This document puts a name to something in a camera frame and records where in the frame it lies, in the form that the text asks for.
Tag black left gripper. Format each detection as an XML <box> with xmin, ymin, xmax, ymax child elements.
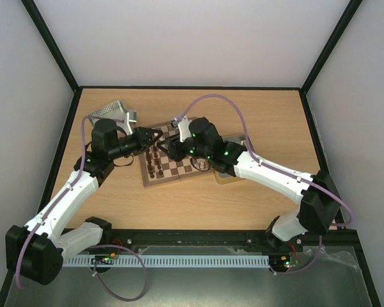
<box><xmin>109</xmin><ymin>127</ymin><xmax>163</xmax><ymax>160</ymax></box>

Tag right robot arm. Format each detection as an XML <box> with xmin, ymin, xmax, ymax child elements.
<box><xmin>157</xmin><ymin>117</ymin><xmax>340</xmax><ymax>251</ymax></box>

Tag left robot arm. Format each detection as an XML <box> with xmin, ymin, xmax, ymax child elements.
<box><xmin>5</xmin><ymin>118</ymin><xmax>163</xmax><ymax>289</ymax></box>

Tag wooden chess board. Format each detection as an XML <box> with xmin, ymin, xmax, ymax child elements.
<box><xmin>138</xmin><ymin>116</ymin><xmax>214</xmax><ymax>189</ymax></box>

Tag row of dark chess pieces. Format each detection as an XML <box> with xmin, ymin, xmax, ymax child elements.
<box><xmin>145</xmin><ymin>145</ymin><xmax>164</xmax><ymax>179</ymax></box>

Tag silver embossed tin lid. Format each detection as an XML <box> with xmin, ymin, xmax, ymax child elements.
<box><xmin>89</xmin><ymin>100</ymin><xmax>129</xmax><ymax>120</ymax></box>

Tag gold tin box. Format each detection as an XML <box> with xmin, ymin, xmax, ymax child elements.
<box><xmin>214</xmin><ymin>134</ymin><xmax>246</xmax><ymax>185</ymax></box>

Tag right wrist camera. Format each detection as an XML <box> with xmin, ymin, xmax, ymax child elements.
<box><xmin>171</xmin><ymin>115</ymin><xmax>191</xmax><ymax>143</ymax></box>

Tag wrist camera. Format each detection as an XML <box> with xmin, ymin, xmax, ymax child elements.
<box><xmin>118</xmin><ymin>110</ymin><xmax>137</xmax><ymax>136</ymax></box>
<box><xmin>171</xmin><ymin>115</ymin><xmax>191</xmax><ymax>143</ymax></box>

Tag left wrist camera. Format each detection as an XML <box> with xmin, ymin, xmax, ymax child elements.
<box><xmin>118</xmin><ymin>110</ymin><xmax>137</xmax><ymax>136</ymax></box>

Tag light blue cable duct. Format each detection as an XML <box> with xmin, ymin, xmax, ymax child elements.
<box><xmin>63</xmin><ymin>255</ymin><xmax>269</xmax><ymax>269</ymax></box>

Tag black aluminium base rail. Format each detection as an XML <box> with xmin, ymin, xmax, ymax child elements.
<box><xmin>19</xmin><ymin>227</ymin><xmax>359</xmax><ymax>253</ymax></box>

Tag black enclosure frame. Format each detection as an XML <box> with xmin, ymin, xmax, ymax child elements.
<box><xmin>0</xmin><ymin>0</ymin><xmax>381</xmax><ymax>307</ymax></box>

